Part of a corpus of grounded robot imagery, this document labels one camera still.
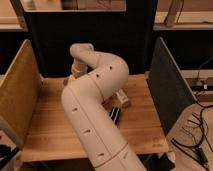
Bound dark grey side panel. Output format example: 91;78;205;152
148;37;197;137

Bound black floor cables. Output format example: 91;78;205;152
170;99;213;165

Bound black back panel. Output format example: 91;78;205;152
24;0;158;77

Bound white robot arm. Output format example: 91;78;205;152
61;43;146;171

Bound yellow wooden side panel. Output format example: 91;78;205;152
0;39;42;148

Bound white ceramic cup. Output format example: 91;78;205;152
63;77;72;87

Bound black striped object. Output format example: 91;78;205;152
109;107;121;124

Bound small beige box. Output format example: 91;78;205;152
116;89;130;108

